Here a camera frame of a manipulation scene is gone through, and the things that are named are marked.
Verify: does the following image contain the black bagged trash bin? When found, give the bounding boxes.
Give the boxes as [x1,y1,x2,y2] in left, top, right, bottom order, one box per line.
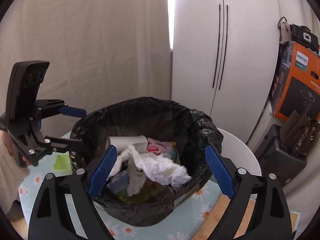
[71,97,223,226]

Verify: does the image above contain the left hand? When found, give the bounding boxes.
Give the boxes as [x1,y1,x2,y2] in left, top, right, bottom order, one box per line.
[1,131,31,166]

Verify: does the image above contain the white round chair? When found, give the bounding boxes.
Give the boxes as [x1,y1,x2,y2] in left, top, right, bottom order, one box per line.
[218,128,261,176]

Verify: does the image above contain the black stool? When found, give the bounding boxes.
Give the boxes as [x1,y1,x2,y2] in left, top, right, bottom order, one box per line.
[254,124,307,187]

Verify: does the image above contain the white crumpled tissue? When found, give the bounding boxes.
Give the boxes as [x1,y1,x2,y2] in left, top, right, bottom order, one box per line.
[109,145,191,197]

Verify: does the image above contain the daisy pattern tablecloth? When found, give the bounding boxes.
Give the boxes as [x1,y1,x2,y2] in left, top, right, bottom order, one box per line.
[18,132,301,240]

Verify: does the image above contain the white paper cup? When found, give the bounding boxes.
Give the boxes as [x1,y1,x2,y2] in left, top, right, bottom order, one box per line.
[105,135,148,154]

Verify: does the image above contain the pink snack wrapper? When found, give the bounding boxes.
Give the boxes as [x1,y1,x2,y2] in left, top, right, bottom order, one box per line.
[146,138,177,160]

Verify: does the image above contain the brown leather bag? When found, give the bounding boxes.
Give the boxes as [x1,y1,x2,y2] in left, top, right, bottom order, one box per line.
[279,111,319,157]

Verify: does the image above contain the beige curtain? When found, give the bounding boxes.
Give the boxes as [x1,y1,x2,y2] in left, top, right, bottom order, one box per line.
[0,0,171,140]

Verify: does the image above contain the orange Philips box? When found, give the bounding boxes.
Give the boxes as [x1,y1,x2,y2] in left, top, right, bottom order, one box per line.
[271,41,319,121]

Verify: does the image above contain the white wardrobe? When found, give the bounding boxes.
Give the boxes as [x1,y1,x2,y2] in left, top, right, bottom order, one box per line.
[171,0,279,142]

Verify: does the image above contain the black bag on box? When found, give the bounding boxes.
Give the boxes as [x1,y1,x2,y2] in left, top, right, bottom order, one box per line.
[290,24,319,54]

